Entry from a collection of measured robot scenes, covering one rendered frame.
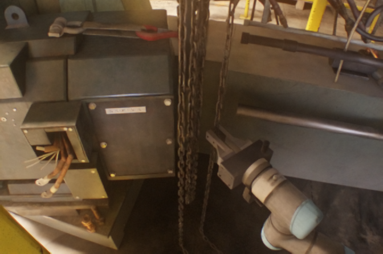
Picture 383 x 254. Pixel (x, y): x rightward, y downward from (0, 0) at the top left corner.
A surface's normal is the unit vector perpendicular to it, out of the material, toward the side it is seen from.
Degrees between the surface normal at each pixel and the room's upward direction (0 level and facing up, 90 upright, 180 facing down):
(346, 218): 0
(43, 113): 0
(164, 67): 45
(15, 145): 90
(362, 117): 90
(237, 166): 0
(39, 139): 90
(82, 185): 90
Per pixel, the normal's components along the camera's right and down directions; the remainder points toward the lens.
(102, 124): 0.11, 0.66
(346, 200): 0.04, -0.75
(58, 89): 0.11, -0.06
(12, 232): 0.97, 0.18
